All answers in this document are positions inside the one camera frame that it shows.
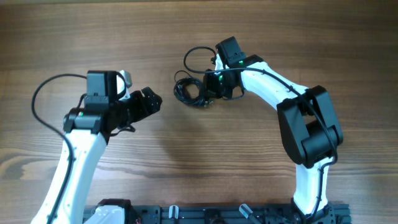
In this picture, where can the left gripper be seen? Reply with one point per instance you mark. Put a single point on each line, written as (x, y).
(136, 98)

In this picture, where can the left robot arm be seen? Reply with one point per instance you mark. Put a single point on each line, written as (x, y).
(106, 109)

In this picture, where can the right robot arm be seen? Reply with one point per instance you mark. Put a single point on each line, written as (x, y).
(309, 129)

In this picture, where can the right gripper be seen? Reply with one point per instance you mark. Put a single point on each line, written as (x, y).
(209, 89)

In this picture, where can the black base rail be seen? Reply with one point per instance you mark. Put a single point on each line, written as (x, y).
(268, 214)

